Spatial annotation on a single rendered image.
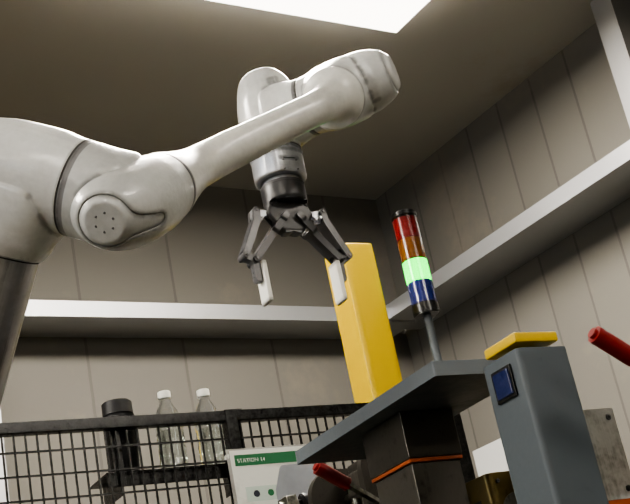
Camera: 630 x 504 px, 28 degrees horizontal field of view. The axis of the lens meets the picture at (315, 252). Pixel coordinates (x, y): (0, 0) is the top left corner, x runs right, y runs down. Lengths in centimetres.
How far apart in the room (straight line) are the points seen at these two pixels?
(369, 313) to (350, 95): 131
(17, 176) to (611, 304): 320
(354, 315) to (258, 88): 121
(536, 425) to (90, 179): 64
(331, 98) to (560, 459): 82
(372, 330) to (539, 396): 189
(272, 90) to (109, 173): 58
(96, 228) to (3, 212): 14
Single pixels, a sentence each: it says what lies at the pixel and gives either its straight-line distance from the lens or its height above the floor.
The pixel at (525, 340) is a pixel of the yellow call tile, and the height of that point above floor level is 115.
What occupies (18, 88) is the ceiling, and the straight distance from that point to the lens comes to 438.
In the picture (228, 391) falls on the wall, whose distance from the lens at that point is 488.
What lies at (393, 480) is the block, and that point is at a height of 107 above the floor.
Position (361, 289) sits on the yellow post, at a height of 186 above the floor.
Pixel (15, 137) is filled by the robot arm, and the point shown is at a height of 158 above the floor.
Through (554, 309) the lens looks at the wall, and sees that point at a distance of 477.
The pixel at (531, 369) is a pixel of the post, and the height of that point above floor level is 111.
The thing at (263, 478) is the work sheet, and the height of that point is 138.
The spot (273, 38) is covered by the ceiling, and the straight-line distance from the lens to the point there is 431.
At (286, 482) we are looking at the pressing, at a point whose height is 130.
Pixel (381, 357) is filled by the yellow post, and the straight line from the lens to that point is 322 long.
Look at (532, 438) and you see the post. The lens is 136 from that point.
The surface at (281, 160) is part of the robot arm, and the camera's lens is 208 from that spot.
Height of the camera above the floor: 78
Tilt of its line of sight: 21 degrees up
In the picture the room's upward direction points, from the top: 12 degrees counter-clockwise
